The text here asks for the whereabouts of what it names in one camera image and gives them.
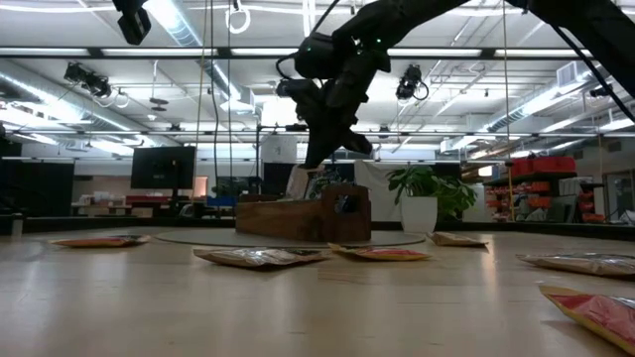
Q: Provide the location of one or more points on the black overhead light bar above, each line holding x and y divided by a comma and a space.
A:
224, 52

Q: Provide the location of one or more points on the white board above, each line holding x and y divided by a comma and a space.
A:
372, 193

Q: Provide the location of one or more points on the orange tea packet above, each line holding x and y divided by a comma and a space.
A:
387, 254
600, 315
99, 242

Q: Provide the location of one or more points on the silver ceiling air duct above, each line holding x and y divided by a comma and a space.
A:
173, 25

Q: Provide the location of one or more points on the silver beige tea packet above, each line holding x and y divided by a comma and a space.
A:
258, 258
299, 183
585, 264
456, 240

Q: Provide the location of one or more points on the shelf with red bins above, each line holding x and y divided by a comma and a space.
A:
543, 165

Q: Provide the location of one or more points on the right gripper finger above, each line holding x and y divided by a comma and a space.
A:
322, 139
359, 144

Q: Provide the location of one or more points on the black monitor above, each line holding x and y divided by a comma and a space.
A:
164, 167

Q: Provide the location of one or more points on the black ceiling camera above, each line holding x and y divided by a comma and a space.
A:
409, 82
601, 90
91, 82

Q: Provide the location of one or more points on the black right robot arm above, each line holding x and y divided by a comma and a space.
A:
585, 25

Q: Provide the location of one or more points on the round grey mat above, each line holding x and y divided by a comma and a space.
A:
208, 238

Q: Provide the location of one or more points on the black table frame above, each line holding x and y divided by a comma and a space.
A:
546, 229

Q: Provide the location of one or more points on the black partition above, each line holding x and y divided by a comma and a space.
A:
273, 181

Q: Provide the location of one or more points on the green plant in white pot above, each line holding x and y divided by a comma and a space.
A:
419, 213

